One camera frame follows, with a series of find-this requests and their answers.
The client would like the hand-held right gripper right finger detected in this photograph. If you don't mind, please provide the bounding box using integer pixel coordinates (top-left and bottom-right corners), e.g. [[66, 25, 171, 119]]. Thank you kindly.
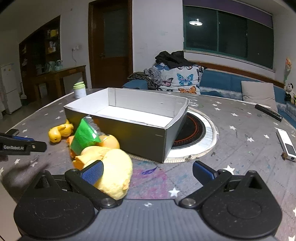
[[179, 161, 272, 209]]

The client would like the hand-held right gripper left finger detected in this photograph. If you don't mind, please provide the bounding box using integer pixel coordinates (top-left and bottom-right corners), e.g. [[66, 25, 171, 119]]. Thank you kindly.
[[24, 160, 122, 209]]

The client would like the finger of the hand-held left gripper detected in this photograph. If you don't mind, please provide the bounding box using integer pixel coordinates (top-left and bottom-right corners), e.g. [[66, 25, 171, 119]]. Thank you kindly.
[[10, 136, 35, 142], [24, 140, 48, 153]]

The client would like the yellow plush duck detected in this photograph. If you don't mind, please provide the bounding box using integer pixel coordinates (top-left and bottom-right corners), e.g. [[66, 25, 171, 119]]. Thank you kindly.
[[73, 146, 134, 201]]

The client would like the yellow rubber duck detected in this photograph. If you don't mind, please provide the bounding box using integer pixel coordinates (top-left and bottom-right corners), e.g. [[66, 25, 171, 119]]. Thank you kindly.
[[48, 119, 74, 143]]

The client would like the orange plastic toy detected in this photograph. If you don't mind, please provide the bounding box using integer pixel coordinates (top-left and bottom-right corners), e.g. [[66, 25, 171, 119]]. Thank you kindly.
[[66, 136, 78, 158]]

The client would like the light orange toy figure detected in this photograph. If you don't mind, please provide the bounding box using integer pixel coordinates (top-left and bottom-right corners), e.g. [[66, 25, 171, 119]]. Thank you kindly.
[[99, 134, 121, 150]]

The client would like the green plastic packet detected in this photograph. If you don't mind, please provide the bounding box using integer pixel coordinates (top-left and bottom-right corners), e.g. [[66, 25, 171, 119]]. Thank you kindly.
[[70, 115, 105, 155]]

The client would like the grey cardboard box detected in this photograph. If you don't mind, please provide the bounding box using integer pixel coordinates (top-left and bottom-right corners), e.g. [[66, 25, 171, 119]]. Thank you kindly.
[[63, 87, 190, 163]]

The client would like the round black table heater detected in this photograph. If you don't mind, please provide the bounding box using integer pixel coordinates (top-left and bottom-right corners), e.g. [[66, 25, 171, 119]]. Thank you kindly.
[[166, 108, 219, 163]]

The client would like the grey star tablecloth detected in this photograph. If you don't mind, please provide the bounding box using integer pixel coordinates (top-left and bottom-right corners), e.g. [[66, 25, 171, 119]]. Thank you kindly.
[[0, 88, 296, 241]]

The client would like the broom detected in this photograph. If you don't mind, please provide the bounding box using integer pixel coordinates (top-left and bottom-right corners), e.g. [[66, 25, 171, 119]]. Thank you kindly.
[[20, 82, 28, 100]]

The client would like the white refrigerator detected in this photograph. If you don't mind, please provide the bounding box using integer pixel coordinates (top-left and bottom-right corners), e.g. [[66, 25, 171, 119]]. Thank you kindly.
[[0, 63, 19, 115]]

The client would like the white jar with green lid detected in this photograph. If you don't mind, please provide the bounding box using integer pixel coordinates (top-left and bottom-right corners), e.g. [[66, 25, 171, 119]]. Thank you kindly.
[[73, 82, 87, 99]]

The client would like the dark wooden side table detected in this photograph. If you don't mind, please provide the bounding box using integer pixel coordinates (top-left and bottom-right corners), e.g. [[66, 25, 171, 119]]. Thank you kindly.
[[33, 65, 88, 100]]

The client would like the pale green bag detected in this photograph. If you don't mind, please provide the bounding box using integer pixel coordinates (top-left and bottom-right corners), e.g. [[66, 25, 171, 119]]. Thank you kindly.
[[46, 60, 64, 72]]

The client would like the white remote control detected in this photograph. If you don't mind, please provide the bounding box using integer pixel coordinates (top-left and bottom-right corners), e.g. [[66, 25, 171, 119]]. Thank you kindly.
[[276, 128, 296, 162]]

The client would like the black remote control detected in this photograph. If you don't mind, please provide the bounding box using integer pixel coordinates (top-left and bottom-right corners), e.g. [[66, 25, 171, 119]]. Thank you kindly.
[[255, 104, 283, 122]]

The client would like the dark wooden shelf cabinet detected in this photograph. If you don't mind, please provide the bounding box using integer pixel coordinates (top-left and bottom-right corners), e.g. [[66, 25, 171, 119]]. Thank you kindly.
[[19, 16, 61, 98]]

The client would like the blue sofa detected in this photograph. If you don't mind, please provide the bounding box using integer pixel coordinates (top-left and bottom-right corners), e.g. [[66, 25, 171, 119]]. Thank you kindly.
[[122, 69, 296, 127]]

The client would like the butterfly printed blanket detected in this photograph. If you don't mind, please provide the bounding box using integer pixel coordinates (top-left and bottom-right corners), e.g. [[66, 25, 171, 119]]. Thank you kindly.
[[144, 64, 207, 94]]

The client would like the grey cushion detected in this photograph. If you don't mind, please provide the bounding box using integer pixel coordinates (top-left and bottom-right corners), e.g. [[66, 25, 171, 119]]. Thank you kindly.
[[241, 81, 278, 113]]

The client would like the dark striped clothing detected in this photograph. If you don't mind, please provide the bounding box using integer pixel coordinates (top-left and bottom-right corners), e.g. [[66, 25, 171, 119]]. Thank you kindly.
[[127, 69, 162, 91]]

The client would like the black clothes pile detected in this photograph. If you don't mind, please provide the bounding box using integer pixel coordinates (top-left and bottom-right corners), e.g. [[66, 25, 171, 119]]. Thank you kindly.
[[155, 50, 195, 69]]

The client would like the panda plush toy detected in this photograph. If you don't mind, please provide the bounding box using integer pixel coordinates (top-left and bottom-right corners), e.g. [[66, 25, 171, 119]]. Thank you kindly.
[[284, 82, 296, 105]]

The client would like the brown wooden door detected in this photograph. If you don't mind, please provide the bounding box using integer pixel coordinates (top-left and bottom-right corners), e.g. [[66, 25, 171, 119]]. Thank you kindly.
[[88, 0, 134, 89]]

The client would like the green framed window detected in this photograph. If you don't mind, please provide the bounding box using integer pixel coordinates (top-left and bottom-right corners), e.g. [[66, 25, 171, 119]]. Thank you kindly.
[[183, 5, 274, 69]]

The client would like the colourful wall ornament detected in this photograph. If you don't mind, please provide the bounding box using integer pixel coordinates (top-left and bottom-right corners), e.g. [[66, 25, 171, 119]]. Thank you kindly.
[[284, 57, 292, 88]]

